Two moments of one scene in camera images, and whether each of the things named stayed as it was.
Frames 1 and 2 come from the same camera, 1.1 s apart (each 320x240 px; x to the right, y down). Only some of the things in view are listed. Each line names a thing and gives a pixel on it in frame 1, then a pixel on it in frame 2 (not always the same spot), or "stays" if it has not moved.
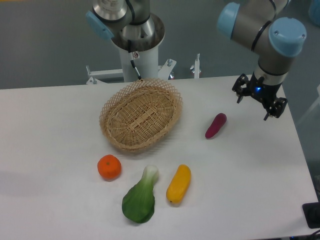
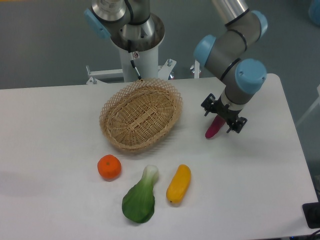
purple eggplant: [220, 119] stays
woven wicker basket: [135, 114] stays
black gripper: [265, 93] -> [228, 114]
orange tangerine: [109, 167] stays
